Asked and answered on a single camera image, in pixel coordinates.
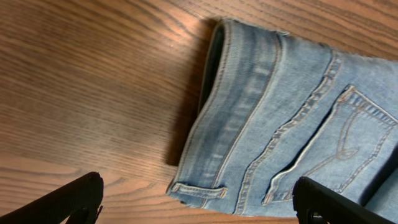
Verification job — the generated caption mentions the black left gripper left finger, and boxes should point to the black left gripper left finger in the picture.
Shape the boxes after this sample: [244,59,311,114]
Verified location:
[1,172,104,224]

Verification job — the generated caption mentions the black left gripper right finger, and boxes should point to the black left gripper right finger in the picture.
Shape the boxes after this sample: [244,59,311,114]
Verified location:
[293,177,393,224]

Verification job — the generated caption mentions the light blue denim jeans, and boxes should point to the light blue denim jeans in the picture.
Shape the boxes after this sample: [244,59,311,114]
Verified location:
[167,19,397,222]

